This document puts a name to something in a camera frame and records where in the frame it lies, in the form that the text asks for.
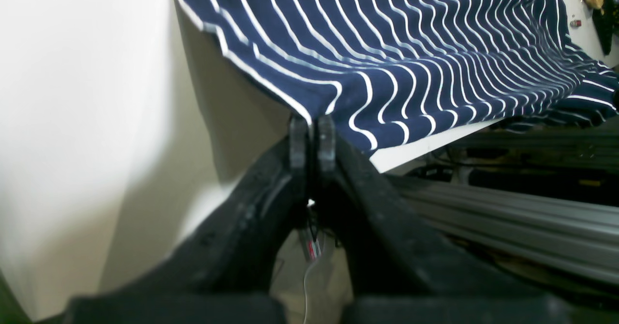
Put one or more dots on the aluminium table frame rail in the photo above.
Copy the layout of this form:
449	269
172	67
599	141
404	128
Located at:
574	237

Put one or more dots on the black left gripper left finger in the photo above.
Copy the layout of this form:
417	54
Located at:
221	273

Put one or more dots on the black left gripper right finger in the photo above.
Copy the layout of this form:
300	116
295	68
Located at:
402	270

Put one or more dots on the red white name sticker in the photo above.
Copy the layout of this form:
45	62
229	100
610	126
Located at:
310	243

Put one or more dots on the navy white striped t-shirt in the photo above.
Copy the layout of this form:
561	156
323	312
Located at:
391	72

